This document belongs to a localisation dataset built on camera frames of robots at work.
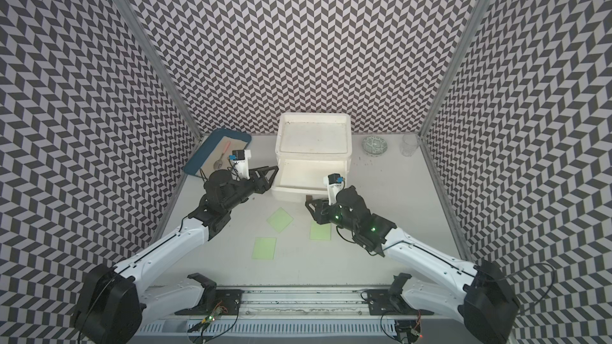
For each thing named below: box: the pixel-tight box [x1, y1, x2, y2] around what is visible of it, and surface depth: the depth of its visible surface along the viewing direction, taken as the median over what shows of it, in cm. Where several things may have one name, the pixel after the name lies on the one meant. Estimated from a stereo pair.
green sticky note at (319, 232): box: [309, 218, 332, 241], surface depth 88 cm
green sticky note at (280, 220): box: [266, 207, 295, 234], surface depth 93 cm
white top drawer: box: [271, 144, 353, 202], surface depth 84 cm
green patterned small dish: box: [361, 135, 389, 157], surface depth 114 cm
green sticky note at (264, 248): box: [251, 236, 277, 260], surface depth 85 cm
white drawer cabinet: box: [274, 112, 354, 178], surface depth 87 cm
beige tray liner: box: [196, 136, 248, 179], surface depth 112 cm
